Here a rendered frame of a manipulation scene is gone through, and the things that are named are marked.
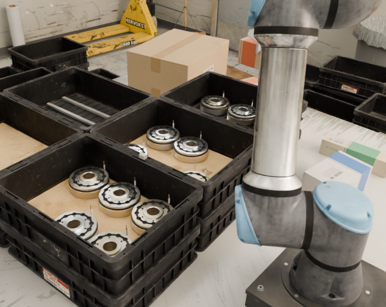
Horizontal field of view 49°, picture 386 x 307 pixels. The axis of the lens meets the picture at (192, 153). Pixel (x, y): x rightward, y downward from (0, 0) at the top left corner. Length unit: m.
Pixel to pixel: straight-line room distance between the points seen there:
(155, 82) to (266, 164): 1.11
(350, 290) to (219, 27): 4.05
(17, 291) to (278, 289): 0.60
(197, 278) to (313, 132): 0.89
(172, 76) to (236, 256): 0.89
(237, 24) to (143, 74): 2.84
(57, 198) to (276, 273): 0.57
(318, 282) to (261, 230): 0.18
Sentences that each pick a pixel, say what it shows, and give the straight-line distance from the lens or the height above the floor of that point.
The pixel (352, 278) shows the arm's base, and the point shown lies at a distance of 0.94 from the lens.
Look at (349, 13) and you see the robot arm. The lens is 0.80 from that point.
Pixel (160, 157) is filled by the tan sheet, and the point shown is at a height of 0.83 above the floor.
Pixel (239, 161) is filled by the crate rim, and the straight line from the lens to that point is 1.09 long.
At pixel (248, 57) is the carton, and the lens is 1.35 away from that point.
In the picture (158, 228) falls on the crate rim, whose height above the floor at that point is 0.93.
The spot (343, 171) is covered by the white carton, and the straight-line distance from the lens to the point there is 1.39.
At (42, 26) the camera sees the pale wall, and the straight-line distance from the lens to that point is 4.72.
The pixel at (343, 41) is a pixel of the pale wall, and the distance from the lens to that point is 4.11.
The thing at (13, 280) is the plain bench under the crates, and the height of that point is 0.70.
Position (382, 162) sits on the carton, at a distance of 1.56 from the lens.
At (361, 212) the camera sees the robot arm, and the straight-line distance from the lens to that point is 0.84.
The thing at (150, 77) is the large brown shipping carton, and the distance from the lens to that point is 1.85.
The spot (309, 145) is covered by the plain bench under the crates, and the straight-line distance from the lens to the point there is 1.67.
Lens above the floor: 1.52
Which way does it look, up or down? 33 degrees down
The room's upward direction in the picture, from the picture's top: 3 degrees clockwise
